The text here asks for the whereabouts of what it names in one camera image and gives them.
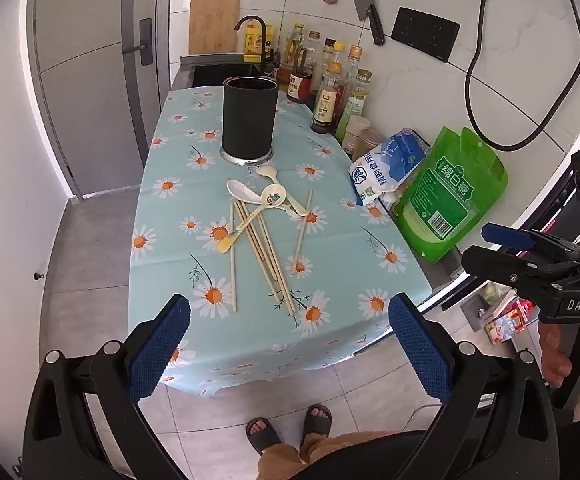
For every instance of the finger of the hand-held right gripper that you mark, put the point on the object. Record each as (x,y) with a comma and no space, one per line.
(495,265)
(500,235)

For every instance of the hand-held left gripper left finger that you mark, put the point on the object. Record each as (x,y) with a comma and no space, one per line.
(160,350)

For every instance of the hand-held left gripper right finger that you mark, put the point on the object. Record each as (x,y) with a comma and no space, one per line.
(420,355)

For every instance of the pile of bamboo chopsticks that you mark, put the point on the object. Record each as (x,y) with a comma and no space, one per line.
(271,270)

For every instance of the bamboo chopstick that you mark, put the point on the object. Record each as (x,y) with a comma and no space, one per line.
(304,225)

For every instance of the white ceramic spoon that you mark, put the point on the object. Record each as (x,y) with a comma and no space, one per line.
(237,190)

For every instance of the cartoon print spoon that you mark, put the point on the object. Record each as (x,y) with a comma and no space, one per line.
(272,195)

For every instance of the cream ceramic spoon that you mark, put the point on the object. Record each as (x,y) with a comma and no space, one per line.
(266,171)

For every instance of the black utensil holder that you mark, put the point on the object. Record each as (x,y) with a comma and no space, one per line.
(247,120)

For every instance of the person's right hand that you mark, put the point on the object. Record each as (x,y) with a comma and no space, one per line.
(552,355)

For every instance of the green sugar bag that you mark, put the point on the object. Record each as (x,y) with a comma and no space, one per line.
(445,200)

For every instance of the colourful printed packet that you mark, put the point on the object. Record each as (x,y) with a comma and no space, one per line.
(502,330)

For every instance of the daisy print tablecloth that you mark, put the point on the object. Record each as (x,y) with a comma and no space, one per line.
(340,280)

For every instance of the person's left foot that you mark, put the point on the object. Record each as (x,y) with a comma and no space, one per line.
(262,432)

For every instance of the white blue salt bag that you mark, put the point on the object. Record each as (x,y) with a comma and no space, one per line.
(385,165)

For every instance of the brown lid jar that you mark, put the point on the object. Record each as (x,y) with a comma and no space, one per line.
(370,140)

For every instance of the person's tan shorts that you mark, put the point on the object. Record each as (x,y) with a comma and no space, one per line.
(290,462)

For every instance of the white lid spice jar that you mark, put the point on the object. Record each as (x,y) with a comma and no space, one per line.
(359,127)

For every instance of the dark sauce bottle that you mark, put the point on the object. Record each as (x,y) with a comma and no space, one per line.
(326,110)

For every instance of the ribbed gold cap bottle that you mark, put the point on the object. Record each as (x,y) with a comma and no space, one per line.
(354,62)

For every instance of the clear bottle yellow cap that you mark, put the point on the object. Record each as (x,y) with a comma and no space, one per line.
(339,52)

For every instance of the large soy sauce bottle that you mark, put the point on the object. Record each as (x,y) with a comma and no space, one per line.
(297,85)

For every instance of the black cap glass bottle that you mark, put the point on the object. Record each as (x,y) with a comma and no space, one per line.
(328,50)

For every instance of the clear bottle gold cap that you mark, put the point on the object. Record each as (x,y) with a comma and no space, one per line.
(314,47)

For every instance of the large amber oil bottle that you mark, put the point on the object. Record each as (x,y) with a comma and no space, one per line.
(282,72)

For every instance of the grey door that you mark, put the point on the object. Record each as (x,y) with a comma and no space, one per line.
(90,85)

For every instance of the black sink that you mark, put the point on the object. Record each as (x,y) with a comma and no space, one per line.
(215,75)

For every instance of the green label oil bottle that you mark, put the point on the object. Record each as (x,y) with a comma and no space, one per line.
(296,40)

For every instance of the black faucet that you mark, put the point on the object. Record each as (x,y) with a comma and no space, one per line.
(263,50)

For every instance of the yellow dish soap jug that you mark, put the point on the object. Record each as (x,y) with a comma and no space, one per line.
(252,37)

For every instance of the wooden cutting board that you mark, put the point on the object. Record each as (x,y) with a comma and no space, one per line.
(215,22)

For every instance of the black wall outlet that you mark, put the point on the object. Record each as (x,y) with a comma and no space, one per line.
(425,34)

